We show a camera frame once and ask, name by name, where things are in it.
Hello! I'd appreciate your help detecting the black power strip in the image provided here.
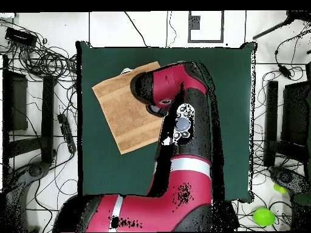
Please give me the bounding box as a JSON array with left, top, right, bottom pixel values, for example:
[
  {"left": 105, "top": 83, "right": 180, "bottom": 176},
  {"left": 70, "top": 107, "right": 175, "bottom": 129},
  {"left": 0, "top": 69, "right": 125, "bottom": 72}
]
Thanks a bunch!
[{"left": 57, "top": 113, "right": 77, "bottom": 155}]

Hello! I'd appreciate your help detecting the black power adapter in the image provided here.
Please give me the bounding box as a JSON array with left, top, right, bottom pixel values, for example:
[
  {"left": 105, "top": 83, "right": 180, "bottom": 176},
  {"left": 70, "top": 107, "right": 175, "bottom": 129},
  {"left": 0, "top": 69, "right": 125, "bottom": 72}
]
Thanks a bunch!
[{"left": 278, "top": 64, "right": 293, "bottom": 80}]

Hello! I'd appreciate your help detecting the black cable tangle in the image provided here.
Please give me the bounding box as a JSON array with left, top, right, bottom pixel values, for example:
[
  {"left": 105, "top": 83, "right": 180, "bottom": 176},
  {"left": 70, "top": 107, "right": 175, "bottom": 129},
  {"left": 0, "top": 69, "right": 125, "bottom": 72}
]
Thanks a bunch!
[{"left": 0, "top": 19, "right": 78, "bottom": 84}]

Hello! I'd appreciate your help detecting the dark green object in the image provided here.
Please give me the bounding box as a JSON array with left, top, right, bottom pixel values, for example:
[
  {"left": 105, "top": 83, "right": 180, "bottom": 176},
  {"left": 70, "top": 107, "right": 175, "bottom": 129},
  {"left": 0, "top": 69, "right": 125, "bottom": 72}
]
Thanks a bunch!
[{"left": 292, "top": 192, "right": 311, "bottom": 206}]

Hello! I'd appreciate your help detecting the thin black cable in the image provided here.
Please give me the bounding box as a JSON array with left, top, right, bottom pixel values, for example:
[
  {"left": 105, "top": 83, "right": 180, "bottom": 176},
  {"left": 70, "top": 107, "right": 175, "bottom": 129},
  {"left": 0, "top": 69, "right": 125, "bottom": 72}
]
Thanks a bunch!
[{"left": 124, "top": 11, "right": 149, "bottom": 48}]

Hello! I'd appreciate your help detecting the grey square floor frame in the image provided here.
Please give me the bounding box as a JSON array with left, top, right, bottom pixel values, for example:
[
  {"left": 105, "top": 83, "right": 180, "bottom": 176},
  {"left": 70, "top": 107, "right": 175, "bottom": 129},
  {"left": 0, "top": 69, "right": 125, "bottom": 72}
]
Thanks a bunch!
[{"left": 187, "top": 10, "right": 225, "bottom": 44}]

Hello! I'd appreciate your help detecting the black network switch box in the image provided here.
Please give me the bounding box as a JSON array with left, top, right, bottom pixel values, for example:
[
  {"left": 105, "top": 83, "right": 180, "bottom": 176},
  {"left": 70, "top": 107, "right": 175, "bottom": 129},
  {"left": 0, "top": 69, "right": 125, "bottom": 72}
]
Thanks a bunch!
[{"left": 4, "top": 27, "right": 38, "bottom": 47}]

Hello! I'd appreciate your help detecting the black rod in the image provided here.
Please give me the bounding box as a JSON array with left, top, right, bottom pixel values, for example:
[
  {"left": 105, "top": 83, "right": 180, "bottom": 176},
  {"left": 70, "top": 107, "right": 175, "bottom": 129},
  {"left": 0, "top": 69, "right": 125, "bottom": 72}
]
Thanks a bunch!
[{"left": 251, "top": 10, "right": 311, "bottom": 41}]

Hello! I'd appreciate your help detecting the grey chair base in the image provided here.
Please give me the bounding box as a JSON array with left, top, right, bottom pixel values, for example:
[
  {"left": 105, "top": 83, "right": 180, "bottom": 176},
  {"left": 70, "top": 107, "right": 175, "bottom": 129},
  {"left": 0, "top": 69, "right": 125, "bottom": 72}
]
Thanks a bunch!
[
  {"left": 3, "top": 161, "right": 52, "bottom": 232},
  {"left": 268, "top": 166, "right": 310, "bottom": 195}
]

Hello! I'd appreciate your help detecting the small lime green object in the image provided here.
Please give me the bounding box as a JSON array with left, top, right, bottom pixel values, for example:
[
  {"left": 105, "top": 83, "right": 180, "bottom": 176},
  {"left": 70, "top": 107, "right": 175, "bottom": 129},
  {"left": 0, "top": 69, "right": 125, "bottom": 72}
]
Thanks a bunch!
[{"left": 273, "top": 183, "right": 288, "bottom": 195}]

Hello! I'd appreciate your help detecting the dark grey small box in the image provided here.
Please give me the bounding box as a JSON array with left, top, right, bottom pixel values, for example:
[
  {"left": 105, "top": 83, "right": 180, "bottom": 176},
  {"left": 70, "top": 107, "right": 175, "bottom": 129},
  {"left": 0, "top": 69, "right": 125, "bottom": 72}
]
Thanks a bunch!
[{"left": 189, "top": 15, "right": 202, "bottom": 30}]

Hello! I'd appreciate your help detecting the dark green table cloth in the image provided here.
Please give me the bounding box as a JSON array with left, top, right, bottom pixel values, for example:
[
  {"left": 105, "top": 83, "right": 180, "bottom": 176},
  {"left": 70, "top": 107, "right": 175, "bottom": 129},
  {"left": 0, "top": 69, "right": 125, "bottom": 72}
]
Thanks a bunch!
[{"left": 75, "top": 41, "right": 258, "bottom": 204}]

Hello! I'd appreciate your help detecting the lime green ball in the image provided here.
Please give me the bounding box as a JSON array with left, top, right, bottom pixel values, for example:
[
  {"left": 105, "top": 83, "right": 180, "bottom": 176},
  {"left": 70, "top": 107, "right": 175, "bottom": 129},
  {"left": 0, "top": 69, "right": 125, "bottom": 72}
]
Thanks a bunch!
[{"left": 252, "top": 206, "right": 277, "bottom": 228}]

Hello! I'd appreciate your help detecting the tan terry towel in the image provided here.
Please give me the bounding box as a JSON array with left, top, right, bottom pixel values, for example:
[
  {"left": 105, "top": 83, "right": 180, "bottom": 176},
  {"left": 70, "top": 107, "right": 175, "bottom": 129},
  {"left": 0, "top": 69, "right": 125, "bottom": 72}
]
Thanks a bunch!
[{"left": 91, "top": 61, "right": 164, "bottom": 155}]

